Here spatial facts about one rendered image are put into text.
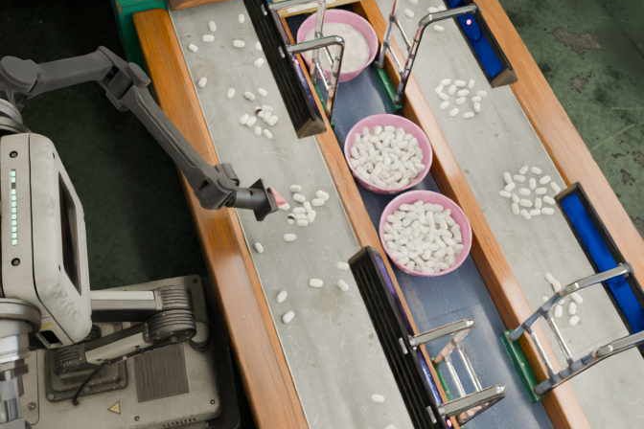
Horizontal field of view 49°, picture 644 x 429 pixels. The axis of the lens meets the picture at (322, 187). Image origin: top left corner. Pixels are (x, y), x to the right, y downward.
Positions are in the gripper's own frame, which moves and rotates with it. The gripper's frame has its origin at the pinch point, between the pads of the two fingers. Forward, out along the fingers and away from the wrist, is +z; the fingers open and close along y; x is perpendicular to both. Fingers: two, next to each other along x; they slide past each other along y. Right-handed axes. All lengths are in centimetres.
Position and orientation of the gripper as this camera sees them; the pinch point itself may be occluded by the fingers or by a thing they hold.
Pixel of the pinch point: (283, 202)
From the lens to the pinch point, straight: 197.4
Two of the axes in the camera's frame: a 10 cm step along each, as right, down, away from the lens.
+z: 6.7, 1.0, 7.4
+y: -3.4, -8.4, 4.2
